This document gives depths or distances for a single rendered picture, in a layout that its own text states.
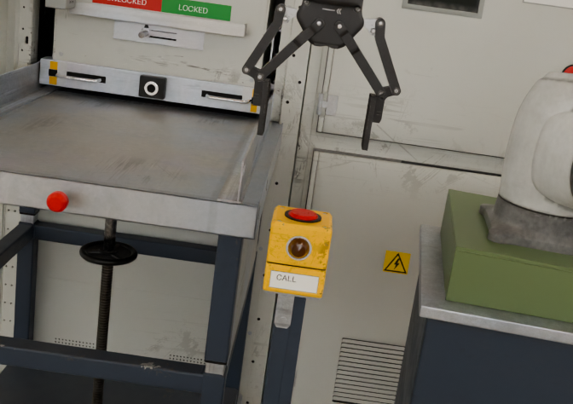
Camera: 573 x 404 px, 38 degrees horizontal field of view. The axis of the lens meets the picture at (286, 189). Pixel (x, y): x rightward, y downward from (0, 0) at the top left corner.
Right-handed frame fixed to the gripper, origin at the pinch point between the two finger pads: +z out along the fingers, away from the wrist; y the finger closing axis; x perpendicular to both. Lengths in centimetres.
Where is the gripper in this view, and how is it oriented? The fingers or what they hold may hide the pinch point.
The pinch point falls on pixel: (313, 132)
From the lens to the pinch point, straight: 107.3
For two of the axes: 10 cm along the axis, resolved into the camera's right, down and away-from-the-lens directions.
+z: -1.3, 9.5, 2.7
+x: -0.5, 2.6, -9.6
